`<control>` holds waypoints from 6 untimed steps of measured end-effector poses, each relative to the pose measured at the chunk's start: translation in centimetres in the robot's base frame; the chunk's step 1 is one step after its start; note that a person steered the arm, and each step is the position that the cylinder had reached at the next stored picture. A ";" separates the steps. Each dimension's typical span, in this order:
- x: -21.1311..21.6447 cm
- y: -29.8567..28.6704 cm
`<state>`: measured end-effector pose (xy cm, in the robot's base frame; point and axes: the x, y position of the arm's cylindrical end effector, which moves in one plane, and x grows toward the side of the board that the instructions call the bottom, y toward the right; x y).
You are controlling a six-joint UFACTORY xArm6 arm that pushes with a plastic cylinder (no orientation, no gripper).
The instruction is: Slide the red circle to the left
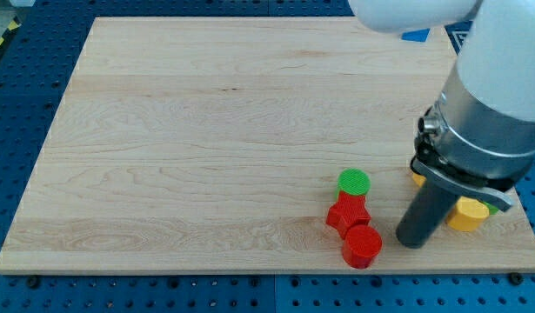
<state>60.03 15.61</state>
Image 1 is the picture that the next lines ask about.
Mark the red star block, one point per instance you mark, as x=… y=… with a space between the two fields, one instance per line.
x=348 y=211

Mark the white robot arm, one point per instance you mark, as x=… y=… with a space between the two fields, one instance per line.
x=496 y=61

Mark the green cylinder block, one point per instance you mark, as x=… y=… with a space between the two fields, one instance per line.
x=354 y=182

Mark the light wooden board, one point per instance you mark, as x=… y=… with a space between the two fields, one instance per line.
x=213 y=145

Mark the silver wrist flange mount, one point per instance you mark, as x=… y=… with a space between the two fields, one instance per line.
x=464 y=147

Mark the green block behind arm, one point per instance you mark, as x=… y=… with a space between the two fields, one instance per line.
x=493 y=210

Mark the red cylinder block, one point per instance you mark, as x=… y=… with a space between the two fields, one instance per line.
x=362 y=245

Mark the yellow hexagon block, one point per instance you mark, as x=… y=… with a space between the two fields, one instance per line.
x=467 y=215

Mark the yellow block behind rod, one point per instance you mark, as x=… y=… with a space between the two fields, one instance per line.
x=419 y=180

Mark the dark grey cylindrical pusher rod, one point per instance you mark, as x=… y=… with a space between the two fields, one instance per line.
x=427 y=211

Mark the blue tape piece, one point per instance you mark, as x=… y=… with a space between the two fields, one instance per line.
x=418 y=36

